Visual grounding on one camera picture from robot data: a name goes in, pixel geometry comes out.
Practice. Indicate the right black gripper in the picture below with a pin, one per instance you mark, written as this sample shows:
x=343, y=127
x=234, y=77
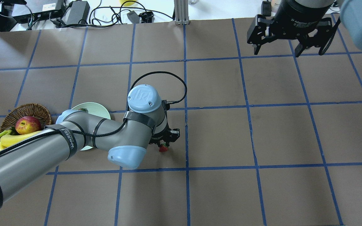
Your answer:
x=295, y=17

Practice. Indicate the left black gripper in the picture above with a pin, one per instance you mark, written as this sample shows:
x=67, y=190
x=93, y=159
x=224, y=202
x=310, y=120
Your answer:
x=170, y=135

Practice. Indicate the strawberry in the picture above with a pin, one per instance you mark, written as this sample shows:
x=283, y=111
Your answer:
x=163, y=148
x=83, y=110

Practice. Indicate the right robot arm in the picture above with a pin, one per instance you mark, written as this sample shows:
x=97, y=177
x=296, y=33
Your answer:
x=350, y=16

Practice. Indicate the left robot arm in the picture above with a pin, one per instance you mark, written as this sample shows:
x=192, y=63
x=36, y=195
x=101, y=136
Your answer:
x=144, y=122

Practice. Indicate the light green plate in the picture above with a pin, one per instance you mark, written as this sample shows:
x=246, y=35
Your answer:
x=94, y=109

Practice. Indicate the small black charger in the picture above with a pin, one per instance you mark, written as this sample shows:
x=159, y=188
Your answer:
x=133, y=17

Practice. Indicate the woven wicker basket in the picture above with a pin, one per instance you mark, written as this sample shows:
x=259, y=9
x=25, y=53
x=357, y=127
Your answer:
x=30, y=109

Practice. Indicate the red apple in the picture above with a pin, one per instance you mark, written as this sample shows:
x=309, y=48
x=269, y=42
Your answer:
x=27, y=125

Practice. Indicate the black power adapter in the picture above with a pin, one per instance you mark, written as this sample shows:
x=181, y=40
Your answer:
x=77, y=12

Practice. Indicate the aluminium frame post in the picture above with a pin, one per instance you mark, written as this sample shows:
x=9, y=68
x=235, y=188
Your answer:
x=181, y=12

